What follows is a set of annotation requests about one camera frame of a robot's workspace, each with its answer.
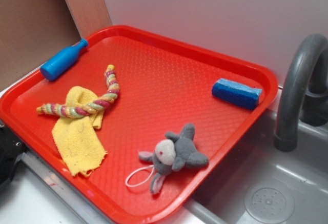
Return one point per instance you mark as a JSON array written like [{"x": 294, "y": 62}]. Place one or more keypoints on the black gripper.
[{"x": 11, "y": 152}]

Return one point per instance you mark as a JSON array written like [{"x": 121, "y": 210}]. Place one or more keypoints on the yellow cloth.
[{"x": 78, "y": 143}]

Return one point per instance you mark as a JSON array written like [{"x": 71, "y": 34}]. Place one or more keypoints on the blue plastic bottle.
[{"x": 62, "y": 61}]

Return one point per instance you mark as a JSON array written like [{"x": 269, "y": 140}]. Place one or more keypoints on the red plastic tray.
[{"x": 164, "y": 85}]

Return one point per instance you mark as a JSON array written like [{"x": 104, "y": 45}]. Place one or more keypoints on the grey plush donkey toy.
[{"x": 175, "y": 152}]

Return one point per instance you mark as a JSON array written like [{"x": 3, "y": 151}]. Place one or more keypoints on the wooden board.
[{"x": 89, "y": 15}]

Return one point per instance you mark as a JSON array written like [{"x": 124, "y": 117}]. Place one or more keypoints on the blue sponge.
[{"x": 236, "y": 93}]

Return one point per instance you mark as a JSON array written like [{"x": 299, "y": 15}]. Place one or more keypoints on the grey plastic sink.
[{"x": 256, "y": 183}]

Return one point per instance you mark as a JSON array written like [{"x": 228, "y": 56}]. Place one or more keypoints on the grey plastic faucet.
[{"x": 304, "y": 93}]

